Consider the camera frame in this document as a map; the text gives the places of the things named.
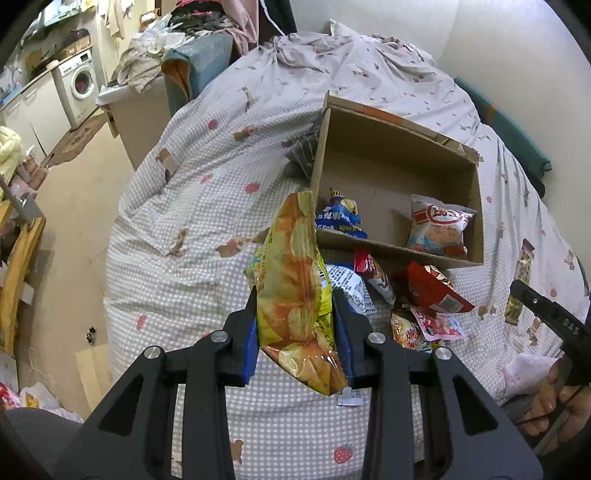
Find blue snack bag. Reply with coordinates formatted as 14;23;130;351
315;187;369;239

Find long tan snack packet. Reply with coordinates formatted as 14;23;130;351
505;239;535;326

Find pink hanging garment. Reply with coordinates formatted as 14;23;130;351
222;0;259;56

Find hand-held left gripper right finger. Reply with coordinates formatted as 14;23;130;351
331;288;546;480

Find white washing machine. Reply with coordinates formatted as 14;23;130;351
53;50;108;130

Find white dresser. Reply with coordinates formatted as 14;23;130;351
96;76;174;171

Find orange red snack packet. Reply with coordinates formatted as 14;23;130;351
391;310;446;354

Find wooden rack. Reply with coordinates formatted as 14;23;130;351
0;175;47;356

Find yellow fluffy blanket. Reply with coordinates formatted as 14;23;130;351
0;127;23;181

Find pink cloth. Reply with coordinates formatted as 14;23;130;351
501;353;559;402

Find plastic bags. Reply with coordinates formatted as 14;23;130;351
0;381;84;423

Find small red snack packet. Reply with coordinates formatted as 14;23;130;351
354;249;396;305

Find white blue snack packet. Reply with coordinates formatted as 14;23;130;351
325;263;377;315

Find green cloth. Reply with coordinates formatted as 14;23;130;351
455;76;552;195

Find white red snack bag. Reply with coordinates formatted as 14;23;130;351
405;194;476;259

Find yellow potato chip bag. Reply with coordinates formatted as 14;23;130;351
244;191;348;397

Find person's right hand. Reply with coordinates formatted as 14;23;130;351
519;355;591;444

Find brown patterned rug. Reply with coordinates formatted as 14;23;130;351
44;111;109;168

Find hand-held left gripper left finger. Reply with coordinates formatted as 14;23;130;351
55;286;259;480

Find brown cardboard box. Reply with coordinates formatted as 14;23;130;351
308;91;485;269

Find flat cardboard piece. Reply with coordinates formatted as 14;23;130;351
75;346;114;411

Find pale clothes pile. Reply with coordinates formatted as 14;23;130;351
111;28;195;93

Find white kitchen cabinet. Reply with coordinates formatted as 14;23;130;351
0;71;70;158

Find teal cushion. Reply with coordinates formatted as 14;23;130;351
161;32;234;118

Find checked printed blanket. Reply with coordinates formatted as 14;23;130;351
104;21;591;480

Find small white packet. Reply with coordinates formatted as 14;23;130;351
336;387;365;407

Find dark clothes pile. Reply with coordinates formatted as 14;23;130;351
171;0;241;33

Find pink snack packet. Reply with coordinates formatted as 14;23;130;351
411;307;467;342

